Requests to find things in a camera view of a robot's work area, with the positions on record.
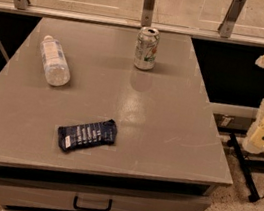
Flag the clear plastic water bottle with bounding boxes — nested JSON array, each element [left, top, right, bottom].
[[40, 35, 70, 87]]

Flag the black metal stand leg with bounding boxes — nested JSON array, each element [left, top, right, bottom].
[[227, 133, 260, 203]]

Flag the silver soda can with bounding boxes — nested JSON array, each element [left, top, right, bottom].
[[133, 26, 160, 71]]

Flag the grey drawer cabinet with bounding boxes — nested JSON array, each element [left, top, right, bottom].
[[0, 18, 232, 211]]

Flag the horizontal metal railing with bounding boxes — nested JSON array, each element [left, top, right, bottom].
[[0, 1, 264, 47]]

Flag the dark blue snack packet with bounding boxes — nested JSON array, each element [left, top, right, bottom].
[[57, 119, 117, 153]]

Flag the right metal rail bracket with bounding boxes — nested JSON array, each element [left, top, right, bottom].
[[217, 0, 247, 38]]

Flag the middle metal rail bracket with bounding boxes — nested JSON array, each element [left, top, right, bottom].
[[141, 0, 156, 27]]

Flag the black upper drawer handle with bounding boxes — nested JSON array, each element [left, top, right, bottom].
[[72, 195, 113, 211]]

